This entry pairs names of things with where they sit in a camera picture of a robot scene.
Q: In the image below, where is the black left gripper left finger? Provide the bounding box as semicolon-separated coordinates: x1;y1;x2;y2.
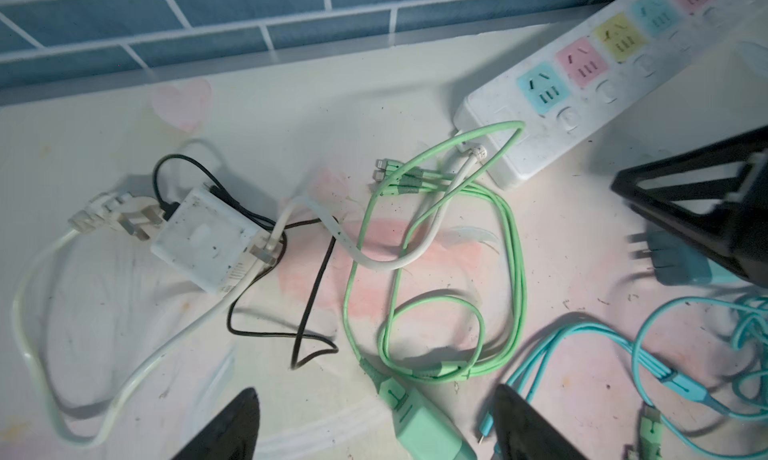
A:
173;387;260;460

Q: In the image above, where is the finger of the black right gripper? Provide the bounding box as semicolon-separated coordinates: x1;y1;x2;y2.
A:
611;127;767;287

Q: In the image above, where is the black charger cable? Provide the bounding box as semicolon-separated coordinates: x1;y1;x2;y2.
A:
152;154;340;371

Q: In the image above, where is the small teal charger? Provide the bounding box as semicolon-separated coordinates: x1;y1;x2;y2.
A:
628;230;714;286

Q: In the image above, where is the white power strip cord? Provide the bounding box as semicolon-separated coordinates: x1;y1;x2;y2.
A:
11;146;488;448

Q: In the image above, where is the light green multi-head cable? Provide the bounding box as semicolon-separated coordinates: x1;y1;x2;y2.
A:
342;121;529;383

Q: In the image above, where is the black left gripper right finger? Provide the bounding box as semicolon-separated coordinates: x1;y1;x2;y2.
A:
491;384;586;460

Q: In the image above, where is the white multicolour power strip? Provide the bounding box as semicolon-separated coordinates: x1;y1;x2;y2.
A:
453;0;767;189

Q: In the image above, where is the light green charger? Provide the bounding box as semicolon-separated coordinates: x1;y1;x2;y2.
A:
359;359;477;460

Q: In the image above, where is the teal multi-head cable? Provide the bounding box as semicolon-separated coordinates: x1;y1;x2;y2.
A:
478;296;768;460

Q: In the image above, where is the white cube charger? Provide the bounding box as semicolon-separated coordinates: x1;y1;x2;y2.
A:
116;185;283;296

